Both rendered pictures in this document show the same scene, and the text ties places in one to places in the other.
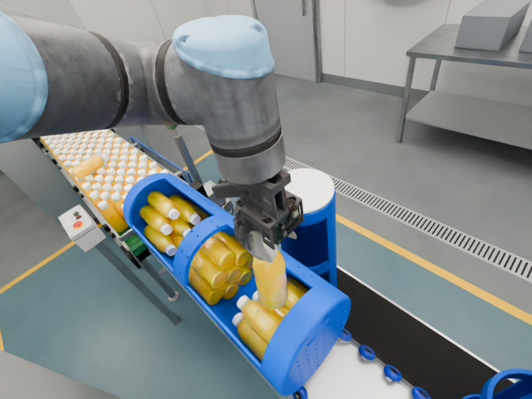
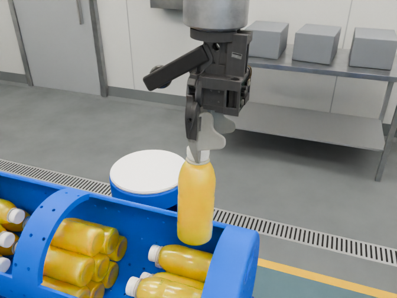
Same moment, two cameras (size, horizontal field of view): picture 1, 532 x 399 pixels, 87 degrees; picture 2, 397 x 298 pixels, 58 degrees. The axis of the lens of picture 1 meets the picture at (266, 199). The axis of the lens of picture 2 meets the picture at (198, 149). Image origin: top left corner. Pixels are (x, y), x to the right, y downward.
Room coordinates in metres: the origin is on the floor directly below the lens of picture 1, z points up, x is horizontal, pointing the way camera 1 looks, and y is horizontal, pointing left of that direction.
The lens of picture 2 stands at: (-0.10, 0.33, 1.74)
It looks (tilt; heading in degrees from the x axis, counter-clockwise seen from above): 30 degrees down; 324
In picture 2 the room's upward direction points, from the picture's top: straight up
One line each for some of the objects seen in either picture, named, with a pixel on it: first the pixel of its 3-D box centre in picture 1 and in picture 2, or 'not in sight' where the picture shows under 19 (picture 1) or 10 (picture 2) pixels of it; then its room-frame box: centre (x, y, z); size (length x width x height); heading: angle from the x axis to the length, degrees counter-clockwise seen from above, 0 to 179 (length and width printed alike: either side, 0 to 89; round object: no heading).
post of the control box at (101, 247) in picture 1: (142, 286); not in sight; (0.97, 0.83, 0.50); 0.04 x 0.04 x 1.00; 35
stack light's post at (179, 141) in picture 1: (207, 202); not in sight; (1.49, 0.40, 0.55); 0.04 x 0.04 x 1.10; 35
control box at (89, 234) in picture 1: (81, 227); not in sight; (0.97, 0.83, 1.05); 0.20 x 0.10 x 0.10; 35
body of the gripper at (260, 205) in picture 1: (264, 199); (218, 70); (0.30, 0.00, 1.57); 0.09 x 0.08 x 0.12; 35
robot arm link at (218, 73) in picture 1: (231, 86); not in sight; (0.31, 0.01, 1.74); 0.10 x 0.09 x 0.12; 64
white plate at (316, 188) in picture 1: (301, 189); (149, 169); (0.87, -0.16, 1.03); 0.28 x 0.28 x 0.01
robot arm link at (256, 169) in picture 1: (252, 150); (216, 10); (0.31, 0.00, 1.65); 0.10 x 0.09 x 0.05; 125
